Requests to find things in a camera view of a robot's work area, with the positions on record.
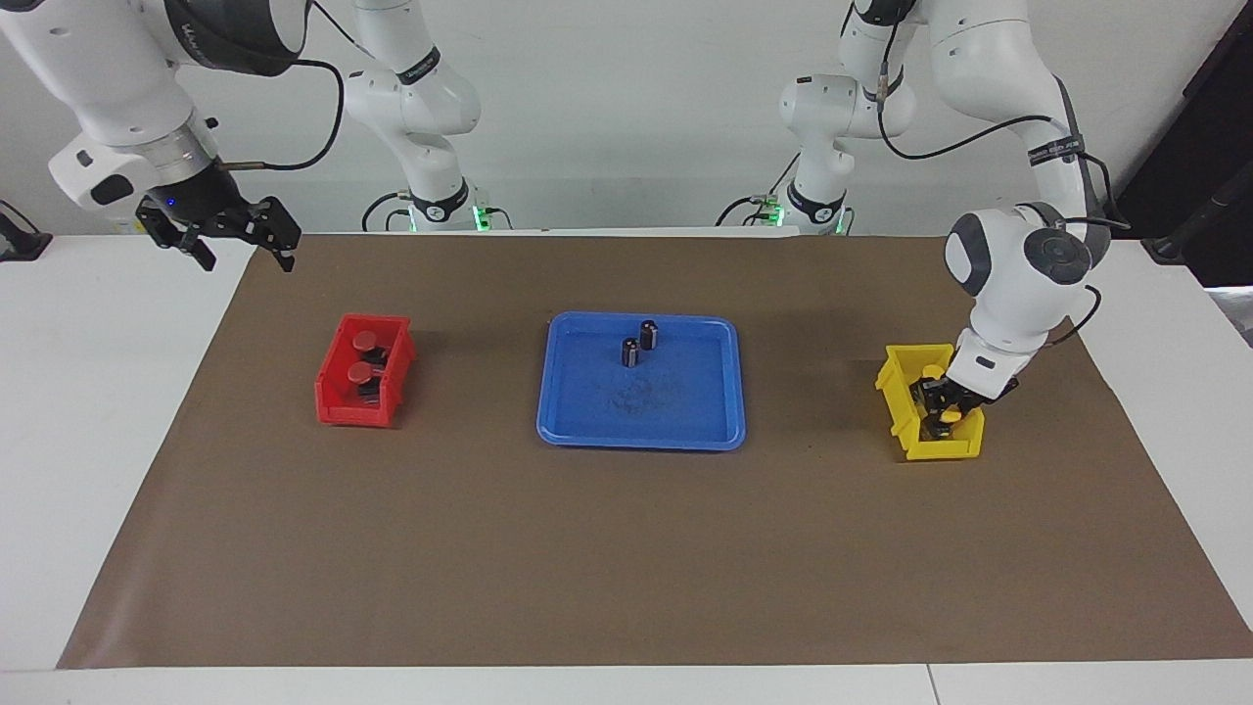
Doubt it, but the black base cable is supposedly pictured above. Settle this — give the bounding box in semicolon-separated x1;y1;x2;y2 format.
360;189;412;233
715;152;799;228

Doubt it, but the red plastic bin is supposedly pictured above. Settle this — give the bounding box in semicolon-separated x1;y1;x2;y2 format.
314;313;417;429

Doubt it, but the black left base cable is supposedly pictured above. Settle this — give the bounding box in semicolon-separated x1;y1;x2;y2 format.
715;152;799;228

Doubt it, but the black right base cable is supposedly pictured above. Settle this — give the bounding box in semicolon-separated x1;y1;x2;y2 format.
360;189;412;233

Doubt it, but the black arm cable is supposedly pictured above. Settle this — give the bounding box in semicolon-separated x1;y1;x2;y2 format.
220;0;383;172
876;59;1134;349

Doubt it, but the brown paper mat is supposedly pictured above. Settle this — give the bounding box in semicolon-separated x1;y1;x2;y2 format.
57;233;1253;670

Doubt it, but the black equipment stand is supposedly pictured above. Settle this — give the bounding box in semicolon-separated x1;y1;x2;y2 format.
1116;0;1253;288

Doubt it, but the yellow plastic bin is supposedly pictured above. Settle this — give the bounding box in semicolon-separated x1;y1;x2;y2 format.
874;343;986;462

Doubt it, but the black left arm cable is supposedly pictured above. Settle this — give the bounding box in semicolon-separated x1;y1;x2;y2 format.
876;59;1134;349

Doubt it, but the blue plastic tray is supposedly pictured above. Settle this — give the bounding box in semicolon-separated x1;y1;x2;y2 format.
535;311;748;452

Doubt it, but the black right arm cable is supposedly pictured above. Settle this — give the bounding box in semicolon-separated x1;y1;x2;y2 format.
220;0;383;172

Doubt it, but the black clamp mount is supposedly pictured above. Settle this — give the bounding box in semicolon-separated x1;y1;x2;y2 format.
0;201;53;262

